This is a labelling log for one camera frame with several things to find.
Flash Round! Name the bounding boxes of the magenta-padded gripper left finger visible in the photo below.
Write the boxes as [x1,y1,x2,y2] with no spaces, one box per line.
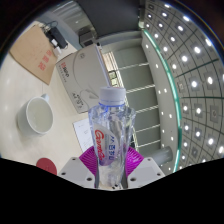
[58,146,100,188]

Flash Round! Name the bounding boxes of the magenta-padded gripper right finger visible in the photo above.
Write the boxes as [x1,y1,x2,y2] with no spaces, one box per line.
[124,146,166,188]

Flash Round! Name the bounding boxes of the clear plastic water bottle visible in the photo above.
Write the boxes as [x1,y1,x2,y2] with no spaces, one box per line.
[87,85,137,189]

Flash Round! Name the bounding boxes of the flat round red coaster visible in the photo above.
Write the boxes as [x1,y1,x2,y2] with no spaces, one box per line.
[35,157,58,176]

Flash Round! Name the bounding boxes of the white printed paper sheet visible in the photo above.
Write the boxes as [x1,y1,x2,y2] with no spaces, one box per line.
[72,117,94,153]

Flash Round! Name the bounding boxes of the white ceramic mug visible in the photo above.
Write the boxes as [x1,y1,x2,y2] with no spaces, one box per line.
[16,93,54,138]

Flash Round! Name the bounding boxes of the white copy paper carton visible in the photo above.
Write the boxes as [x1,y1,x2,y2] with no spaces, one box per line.
[54,43,111,114]

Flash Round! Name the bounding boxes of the brown paper envelope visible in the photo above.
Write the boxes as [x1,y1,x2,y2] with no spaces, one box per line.
[8,23,63,86]

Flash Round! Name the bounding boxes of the recessed ceiling lights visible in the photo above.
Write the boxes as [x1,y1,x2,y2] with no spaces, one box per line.
[143,0,224,168]

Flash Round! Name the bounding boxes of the black power strip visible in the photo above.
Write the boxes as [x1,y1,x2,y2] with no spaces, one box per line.
[43,26,69,51]

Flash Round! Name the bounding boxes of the grey box monitor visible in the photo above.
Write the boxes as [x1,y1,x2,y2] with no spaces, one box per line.
[78,28,98,46]

